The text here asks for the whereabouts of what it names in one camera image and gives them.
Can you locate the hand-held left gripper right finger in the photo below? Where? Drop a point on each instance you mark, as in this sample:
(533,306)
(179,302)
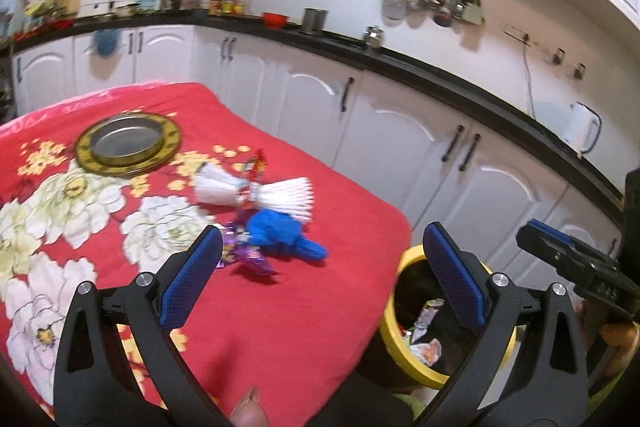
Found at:
(455,279)

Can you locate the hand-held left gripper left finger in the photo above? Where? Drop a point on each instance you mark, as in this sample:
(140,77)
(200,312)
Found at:
(192,279)

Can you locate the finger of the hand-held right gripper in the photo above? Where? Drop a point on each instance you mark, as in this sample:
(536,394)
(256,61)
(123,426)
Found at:
(545,249)
(550,229)

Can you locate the silver foil wrapper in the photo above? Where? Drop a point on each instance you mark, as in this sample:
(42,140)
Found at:
(429,314)

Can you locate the purple foil wrapper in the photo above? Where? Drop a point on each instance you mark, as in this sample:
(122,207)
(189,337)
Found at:
(250,264)

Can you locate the yellow round bin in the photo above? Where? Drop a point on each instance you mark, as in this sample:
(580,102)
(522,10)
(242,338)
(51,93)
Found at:
(400,357)

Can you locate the white feather shuttlecock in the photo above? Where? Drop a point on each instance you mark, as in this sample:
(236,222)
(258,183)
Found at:
(217,187)
(285,199)

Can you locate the red candy wrapper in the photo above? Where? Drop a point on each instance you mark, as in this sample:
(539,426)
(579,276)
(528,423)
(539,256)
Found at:
(256,163)

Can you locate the person's right hand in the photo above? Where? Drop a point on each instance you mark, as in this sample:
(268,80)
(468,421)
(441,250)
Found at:
(620,352)

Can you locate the person's left hand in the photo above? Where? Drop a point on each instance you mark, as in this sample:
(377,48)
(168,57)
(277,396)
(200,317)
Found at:
(248,409)

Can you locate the white electric kettle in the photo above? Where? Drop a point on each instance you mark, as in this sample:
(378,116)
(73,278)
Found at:
(579,127)

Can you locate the red floral blanket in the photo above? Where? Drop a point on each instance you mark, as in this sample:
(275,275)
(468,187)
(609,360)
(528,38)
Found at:
(300,307)

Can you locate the gold-rimmed round metal plate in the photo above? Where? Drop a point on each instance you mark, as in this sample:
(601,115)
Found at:
(125,142)

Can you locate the black kitchen countertop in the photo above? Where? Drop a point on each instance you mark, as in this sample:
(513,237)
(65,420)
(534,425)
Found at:
(425,67)

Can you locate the green spatula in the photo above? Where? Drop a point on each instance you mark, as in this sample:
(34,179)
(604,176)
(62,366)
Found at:
(473,13)

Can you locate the blue hanging bag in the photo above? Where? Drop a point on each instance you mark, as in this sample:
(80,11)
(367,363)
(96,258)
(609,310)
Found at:
(106,43)

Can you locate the steel teapot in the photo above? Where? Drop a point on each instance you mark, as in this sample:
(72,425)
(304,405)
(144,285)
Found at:
(374,38)

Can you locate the red bowl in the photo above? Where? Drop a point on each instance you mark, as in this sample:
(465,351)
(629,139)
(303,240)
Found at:
(275,21)

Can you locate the metal mesh strainer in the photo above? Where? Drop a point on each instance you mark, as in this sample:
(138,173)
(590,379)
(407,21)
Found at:
(394,6)

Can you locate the small enamel pot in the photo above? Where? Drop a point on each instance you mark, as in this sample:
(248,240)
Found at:
(128,10)

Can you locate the group of condiment bottles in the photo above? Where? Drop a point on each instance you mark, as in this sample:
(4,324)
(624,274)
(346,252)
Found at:
(227,3)

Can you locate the steel canister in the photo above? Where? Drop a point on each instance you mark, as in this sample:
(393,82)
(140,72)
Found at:
(314,22)

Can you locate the pile of red chilies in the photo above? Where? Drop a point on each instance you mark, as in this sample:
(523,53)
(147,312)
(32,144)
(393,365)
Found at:
(45,28)

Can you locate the black wall hook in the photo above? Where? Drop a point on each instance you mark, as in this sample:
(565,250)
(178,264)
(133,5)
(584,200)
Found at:
(580,71)
(558,56)

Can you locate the white wall socket strip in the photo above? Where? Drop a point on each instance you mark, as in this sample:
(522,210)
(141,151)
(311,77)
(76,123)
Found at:
(516,33)

